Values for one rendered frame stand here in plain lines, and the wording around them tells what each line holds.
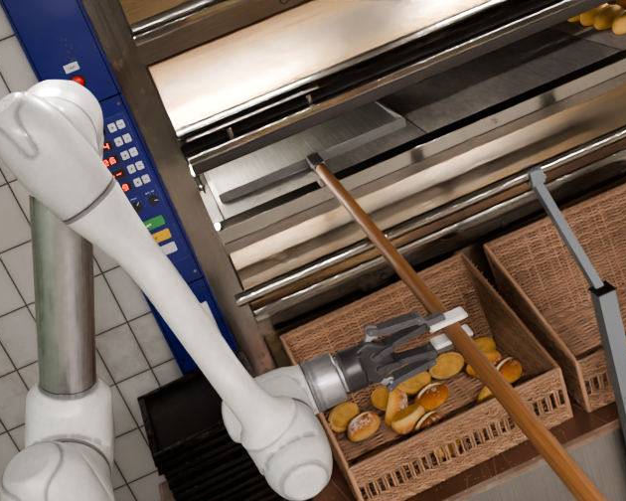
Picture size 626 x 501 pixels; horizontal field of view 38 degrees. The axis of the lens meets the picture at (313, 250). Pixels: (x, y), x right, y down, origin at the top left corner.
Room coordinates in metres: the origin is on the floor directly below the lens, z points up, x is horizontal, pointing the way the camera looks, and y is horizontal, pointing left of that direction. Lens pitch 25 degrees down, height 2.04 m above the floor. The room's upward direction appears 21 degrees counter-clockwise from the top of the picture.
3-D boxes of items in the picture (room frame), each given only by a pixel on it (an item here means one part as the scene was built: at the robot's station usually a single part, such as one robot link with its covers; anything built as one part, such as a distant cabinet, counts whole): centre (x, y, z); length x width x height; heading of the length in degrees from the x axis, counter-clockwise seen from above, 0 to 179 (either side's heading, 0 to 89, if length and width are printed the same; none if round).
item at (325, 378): (1.30, 0.06, 1.19); 0.09 x 0.06 x 0.09; 4
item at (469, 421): (1.89, -0.14, 0.72); 0.56 x 0.49 x 0.28; 97
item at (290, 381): (1.28, 0.17, 1.19); 0.16 x 0.13 x 0.11; 94
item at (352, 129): (2.50, -0.07, 1.20); 0.55 x 0.36 x 0.03; 95
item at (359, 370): (1.31, -0.01, 1.18); 0.09 x 0.07 x 0.08; 94
